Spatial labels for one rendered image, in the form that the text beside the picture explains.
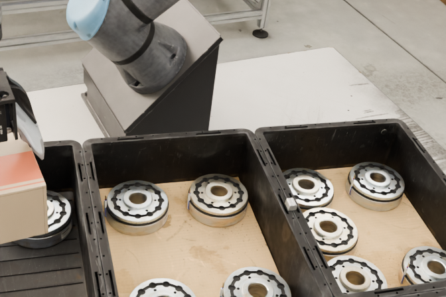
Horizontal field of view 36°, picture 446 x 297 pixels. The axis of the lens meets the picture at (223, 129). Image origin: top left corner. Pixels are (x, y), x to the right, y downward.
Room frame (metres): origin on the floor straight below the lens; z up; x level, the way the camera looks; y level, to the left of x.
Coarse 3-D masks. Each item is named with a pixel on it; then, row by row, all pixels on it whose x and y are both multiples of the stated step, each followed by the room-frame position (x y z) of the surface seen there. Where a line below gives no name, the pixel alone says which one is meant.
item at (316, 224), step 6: (324, 216) 0.87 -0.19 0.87; (318, 222) 0.85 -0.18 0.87; (324, 222) 0.86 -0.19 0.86; (330, 222) 0.86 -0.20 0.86; (336, 222) 0.86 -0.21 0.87; (318, 228) 0.84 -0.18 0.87; (336, 228) 0.85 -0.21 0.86; (342, 228) 0.85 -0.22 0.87; (318, 234) 0.83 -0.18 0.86; (324, 234) 0.83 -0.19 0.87; (330, 234) 0.83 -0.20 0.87; (336, 234) 0.83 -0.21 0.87
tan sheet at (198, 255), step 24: (168, 192) 0.92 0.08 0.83; (168, 216) 0.86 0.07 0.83; (120, 240) 0.79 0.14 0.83; (144, 240) 0.79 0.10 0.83; (168, 240) 0.80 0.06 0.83; (192, 240) 0.81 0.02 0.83; (216, 240) 0.82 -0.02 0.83; (240, 240) 0.82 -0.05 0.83; (264, 240) 0.83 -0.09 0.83; (120, 264) 0.74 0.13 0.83; (144, 264) 0.74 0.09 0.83; (168, 264) 0.75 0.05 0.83; (192, 264) 0.76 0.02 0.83; (216, 264) 0.76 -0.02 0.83; (240, 264) 0.77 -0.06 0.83; (264, 264) 0.78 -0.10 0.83; (120, 288) 0.69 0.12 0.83; (192, 288) 0.71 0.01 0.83; (216, 288) 0.71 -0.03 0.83
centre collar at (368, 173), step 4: (368, 172) 1.01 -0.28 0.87; (372, 172) 1.01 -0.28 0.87; (376, 172) 1.01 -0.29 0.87; (380, 172) 1.01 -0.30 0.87; (384, 172) 1.01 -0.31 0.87; (364, 176) 1.00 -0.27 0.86; (368, 176) 0.99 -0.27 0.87; (384, 176) 1.00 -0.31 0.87; (388, 176) 1.00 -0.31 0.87; (368, 180) 0.98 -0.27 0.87; (372, 180) 0.98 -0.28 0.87; (388, 180) 0.99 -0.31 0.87; (372, 184) 0.98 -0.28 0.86; (376, 184) 0.97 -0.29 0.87; (380, 184) 0.98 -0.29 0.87; (384, 184) 0.98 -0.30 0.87; (388, 184) 0.98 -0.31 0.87
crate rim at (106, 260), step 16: (96, 144) 0.90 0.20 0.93; (112, 144) 0.91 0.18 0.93; (256, 144) 0.96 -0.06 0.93; (96, 176) 0.82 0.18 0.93; (272, 176) 0.88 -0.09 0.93; (96, 192) 0.78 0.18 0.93; (272, 192) 0.85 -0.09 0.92; (96, 208) 0.75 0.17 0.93; (96, 224) 0.71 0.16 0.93; (288, 224) 0.77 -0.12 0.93; (304, 240) 0.74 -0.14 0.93; (304, 256) 0.71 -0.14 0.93; (112, 272) 0.63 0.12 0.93; (320, 272) 0.68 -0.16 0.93; (112, 288) 0.61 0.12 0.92; (320, 288) 0.65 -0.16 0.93
